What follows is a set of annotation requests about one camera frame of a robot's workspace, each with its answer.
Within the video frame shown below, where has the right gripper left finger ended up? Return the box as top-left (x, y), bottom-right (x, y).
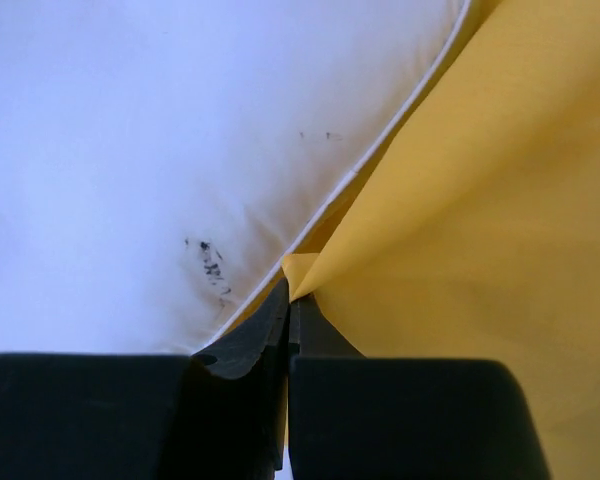
top-left (0, 281), bottom-right (289, 479)

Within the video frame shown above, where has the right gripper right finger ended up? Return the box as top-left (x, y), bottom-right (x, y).
top-left (288, 296), bottom-right (550, 479)

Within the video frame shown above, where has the yellow pikachu pillowcase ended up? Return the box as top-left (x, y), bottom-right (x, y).
top-left (224, 0), bottom-right (600, 480)

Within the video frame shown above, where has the white pillow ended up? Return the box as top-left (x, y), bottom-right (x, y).
top-left (0, 1), bottom-right (480, 353)

